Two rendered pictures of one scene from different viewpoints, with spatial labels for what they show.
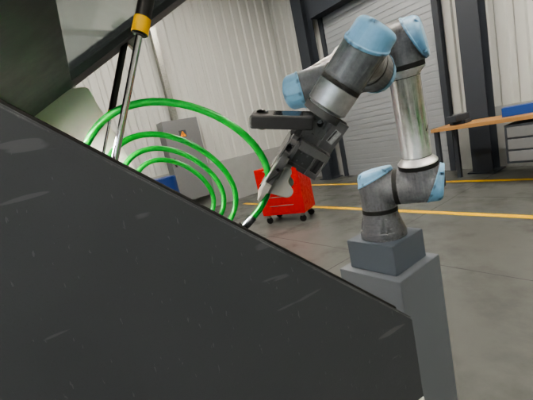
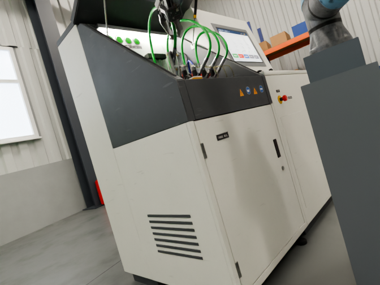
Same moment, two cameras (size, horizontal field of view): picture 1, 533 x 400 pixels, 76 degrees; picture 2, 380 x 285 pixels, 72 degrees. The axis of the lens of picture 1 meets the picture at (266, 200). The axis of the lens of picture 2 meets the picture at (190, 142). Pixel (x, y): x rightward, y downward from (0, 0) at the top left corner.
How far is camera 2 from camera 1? 1.26 m
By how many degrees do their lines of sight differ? 70
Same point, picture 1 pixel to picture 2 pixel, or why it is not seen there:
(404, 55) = not seen: outside the picture
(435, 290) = (366, 99)
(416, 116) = not seen: outside the picture
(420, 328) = (335, 130)
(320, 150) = (165, 8)
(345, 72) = not seen: outside the picture
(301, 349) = (138, 86)
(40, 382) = (99, 84)
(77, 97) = (188, 13)
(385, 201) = (311, 20)
